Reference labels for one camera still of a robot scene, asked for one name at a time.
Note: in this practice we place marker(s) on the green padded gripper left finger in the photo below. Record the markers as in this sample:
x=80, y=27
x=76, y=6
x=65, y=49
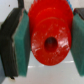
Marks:
x=15, y=43

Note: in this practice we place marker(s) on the green padded gripper right finger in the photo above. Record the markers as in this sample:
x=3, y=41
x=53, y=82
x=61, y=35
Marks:
x=77, y=48

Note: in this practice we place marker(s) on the red gear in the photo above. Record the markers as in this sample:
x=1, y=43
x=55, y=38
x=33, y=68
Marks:
x=50, y=24

